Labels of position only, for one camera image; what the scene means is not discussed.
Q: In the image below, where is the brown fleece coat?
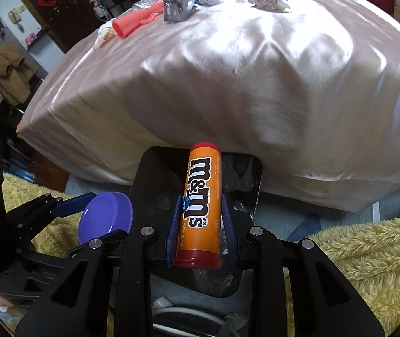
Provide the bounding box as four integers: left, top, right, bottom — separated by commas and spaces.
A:
0, 41, 36, 105

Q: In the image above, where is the white charger cable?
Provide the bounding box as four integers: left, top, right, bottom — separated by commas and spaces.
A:
153, 297, 237, 337

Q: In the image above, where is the person's left forearm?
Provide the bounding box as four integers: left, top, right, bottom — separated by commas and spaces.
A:
0, 293, 23, 325

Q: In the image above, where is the small pink item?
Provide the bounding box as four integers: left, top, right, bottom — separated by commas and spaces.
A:
25, 30, 46, 48

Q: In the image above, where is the purple plastic lid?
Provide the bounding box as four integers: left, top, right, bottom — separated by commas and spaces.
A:
78, 192, 133, 244

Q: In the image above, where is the clear plastic wrapper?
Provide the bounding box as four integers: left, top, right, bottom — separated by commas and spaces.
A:
130, 0, 160, 13

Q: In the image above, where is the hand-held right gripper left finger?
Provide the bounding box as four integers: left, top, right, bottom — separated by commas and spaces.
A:
15, 195, 183, 337

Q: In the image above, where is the orange candy tube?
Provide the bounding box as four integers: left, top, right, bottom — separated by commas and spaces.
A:
173, 141, 223, 269

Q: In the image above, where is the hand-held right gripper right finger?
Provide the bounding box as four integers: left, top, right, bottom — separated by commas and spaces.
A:
221, 193, 386, 337

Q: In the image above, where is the pink satin tablecloth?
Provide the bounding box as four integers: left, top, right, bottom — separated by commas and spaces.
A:
17, 0, 400, 213

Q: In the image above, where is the yellow fluffy blanket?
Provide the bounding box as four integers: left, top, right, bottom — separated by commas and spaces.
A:
2, 174, 400, 337

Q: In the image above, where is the wall intercom phone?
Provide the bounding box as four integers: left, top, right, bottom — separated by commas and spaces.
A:
8, 6, 27, 24

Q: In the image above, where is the dark wooden door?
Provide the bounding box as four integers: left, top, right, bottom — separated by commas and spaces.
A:
11, 0, 93, 53

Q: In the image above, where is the black trash bin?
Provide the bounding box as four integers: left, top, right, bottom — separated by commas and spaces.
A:
130, 146, 264, 297

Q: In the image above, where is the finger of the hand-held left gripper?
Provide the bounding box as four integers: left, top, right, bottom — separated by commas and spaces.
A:
19, 253, 69, 271
6, 193, 97, 250

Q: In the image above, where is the grey blue cloth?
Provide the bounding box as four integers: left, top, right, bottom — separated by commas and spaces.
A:
256, 200, 376, 244

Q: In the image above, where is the coral plastic tube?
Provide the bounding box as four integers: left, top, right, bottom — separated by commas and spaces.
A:
112, 0, 165, 38

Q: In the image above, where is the white crumpled tissue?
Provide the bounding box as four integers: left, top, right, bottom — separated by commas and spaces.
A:
94, 21, 116, 50

